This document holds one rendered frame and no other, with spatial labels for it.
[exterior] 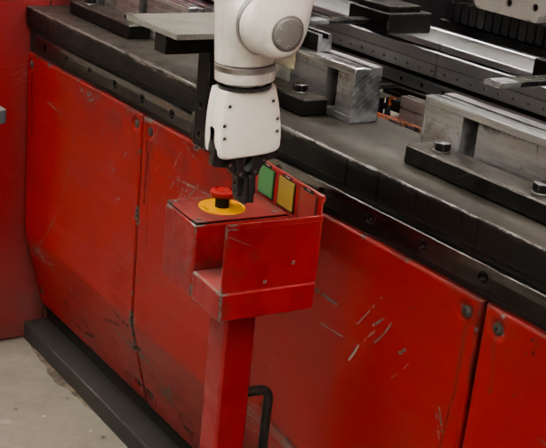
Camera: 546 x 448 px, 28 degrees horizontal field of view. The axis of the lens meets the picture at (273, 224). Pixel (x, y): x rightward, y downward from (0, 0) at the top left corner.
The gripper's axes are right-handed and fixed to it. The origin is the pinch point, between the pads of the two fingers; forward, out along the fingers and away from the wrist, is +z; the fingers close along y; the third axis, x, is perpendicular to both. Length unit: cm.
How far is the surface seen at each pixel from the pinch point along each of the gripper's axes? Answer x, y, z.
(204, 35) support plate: -32.3, -9.8, -14.5
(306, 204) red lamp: 1.1, -9.9, 4.0
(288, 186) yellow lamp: -4.4, -10.0, 2.9
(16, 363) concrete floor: -113, 4, 85
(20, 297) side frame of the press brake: -127, -2, 73
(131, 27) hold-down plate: -87, -19, -4
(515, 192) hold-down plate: 25.8, -27.7, -3.3
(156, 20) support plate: -43.3, -6.0, -15.0
